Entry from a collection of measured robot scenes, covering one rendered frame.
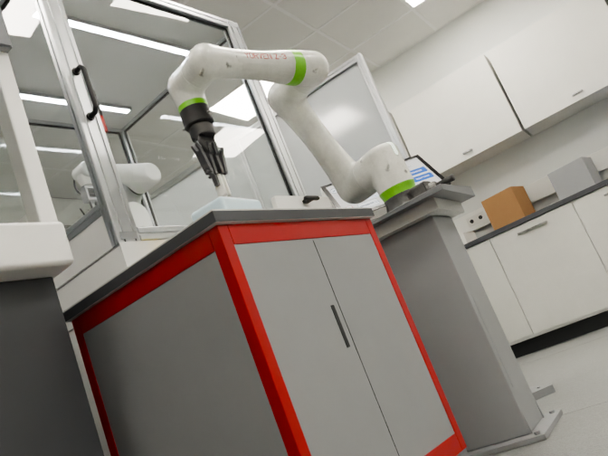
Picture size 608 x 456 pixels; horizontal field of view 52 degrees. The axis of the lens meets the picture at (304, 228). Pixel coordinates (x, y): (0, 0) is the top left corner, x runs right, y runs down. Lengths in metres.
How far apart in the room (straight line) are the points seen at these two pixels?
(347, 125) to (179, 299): 2.62
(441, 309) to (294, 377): 0.86
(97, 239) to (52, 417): 0.72
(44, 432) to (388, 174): 1.30
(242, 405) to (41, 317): 0.48
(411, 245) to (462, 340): 0.33
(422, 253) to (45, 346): 1.15
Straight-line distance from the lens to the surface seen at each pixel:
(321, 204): 2.06
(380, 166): 2.11
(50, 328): 1.45
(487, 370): 2.00
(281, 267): 1.34
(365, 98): 3.80
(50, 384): 1.42
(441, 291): 2.00
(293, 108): 2.24
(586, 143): 5.43
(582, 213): 4.67
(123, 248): 1.88
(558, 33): 5.27
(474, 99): 5.29
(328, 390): 1.32
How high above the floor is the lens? 0.38
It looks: 13 degrees up
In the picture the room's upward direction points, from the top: 22 degrees counter-clockwise
